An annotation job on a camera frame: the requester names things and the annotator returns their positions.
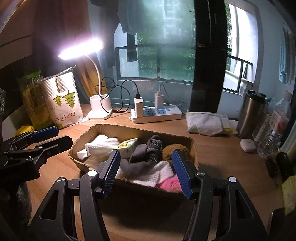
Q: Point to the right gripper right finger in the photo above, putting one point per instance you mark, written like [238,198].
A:
[224,201]

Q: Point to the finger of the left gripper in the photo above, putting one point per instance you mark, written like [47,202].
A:
[23,165]
[24,140]

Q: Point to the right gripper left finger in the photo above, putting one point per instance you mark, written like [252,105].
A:
[55,217]

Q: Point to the white cloth towel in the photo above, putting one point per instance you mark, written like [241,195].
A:
[101,146]

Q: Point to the pink plush toy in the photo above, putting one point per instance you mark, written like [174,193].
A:
[171,184]

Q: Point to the dark grey glove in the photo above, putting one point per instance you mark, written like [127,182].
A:
[143,159]

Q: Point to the green snack bag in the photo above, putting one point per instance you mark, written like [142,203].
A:
[33,100]

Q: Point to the yellow tissue pack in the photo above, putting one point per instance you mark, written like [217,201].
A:
[289,194]

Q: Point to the paper cup bag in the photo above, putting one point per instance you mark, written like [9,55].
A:
[61,97]

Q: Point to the cardboard box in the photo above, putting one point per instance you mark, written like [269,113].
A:
[124,133]

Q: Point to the white earbuds case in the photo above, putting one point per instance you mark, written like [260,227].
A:
[247,145]

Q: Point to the white desk lamp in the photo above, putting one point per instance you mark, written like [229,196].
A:
[84,52]

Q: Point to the small printed tissue packet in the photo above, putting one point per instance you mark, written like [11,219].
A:
[126,148]

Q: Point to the clear water bottle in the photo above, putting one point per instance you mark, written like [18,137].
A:
[275,128]

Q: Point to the wet wipes pack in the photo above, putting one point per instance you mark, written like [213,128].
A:
[210,124]

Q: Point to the steel travel mug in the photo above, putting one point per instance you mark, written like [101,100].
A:
[249,115]

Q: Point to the white power strip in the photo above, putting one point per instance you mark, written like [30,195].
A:
[151,115]

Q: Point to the hanging blue towel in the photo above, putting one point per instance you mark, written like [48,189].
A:
[285,58]

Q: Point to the hanging dark clothes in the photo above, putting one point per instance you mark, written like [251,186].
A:
[117,13]

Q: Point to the white charger with black cable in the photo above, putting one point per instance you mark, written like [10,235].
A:
[138,106]

